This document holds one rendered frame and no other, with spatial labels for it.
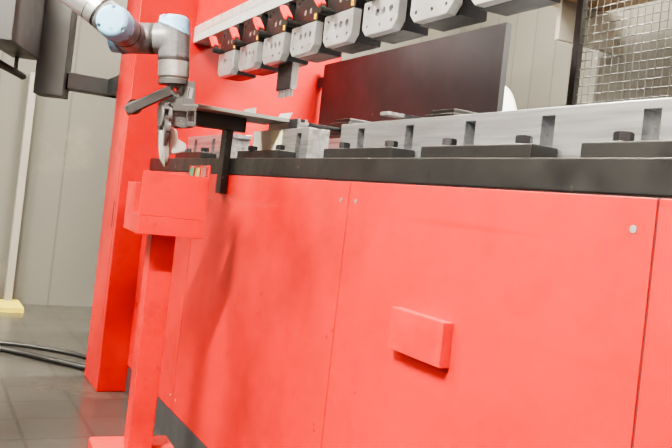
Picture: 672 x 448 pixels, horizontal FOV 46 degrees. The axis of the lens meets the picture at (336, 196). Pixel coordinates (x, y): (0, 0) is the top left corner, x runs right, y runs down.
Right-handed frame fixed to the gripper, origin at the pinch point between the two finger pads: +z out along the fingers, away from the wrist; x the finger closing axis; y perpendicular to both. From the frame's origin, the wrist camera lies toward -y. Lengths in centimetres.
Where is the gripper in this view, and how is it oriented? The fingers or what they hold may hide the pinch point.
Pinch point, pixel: (162, 161)
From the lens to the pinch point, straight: 195.4
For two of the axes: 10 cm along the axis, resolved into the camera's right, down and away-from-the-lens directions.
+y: 9.1, 0.2, 4.1
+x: -4.0, -0.4, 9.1
